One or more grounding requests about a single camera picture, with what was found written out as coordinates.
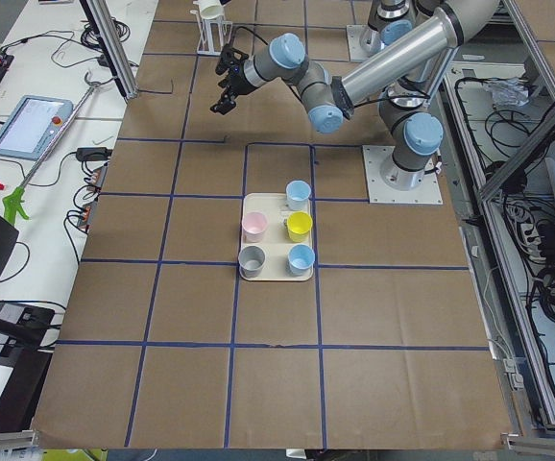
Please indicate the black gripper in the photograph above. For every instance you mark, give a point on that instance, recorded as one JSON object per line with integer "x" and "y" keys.
{"x": 240, "y": 83}

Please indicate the white plastic cup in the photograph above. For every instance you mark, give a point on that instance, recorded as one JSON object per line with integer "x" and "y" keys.
{"x": 210, "y": 9}

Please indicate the light blue cup far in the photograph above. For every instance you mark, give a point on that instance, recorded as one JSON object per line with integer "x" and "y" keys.
{"x": 297, "y": 195}

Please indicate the light blue cup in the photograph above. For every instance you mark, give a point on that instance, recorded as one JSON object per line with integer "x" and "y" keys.
{"x": 301, "y": 258}
{"x": 297, "y": 195}

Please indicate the pink plastic cup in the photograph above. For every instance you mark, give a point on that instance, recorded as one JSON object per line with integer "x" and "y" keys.
{"x": 254, "y": 225}

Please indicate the yellow plastic cup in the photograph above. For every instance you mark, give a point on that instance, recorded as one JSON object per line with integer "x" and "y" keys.
{"x": 299, "y": 225}

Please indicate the grey plastic cup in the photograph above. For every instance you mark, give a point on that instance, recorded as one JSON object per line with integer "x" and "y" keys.
{"x": 251, "y": 260}

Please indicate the light blue cup near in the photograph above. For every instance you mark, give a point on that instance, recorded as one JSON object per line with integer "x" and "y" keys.
{"x": 301, "y": 258}

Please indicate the cream plastic tray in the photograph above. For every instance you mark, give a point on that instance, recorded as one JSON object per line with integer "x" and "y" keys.
{"x": 275, "y": 243}

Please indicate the black power adapter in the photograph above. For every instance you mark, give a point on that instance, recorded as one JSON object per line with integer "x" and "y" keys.
{"x": 93, "y": 154}

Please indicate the blue teach pendant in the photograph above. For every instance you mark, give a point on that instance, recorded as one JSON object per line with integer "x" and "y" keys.
{"x": 33, "y": 123}

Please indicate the white wire cup rack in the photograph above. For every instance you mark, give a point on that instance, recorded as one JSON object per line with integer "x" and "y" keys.
{"x": 214, "y": 32}

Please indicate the aluminium frame post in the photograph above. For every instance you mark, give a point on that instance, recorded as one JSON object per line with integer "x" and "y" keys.
{"x": 101, "y": 22}

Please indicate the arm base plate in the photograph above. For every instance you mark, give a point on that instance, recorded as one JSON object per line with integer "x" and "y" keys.
{"x": 363, "y": 42}
{"x": 387, "y": 184}

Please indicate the green handled reach grabber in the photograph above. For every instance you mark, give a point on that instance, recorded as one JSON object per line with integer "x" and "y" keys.
{"x": 13, "y": 202}

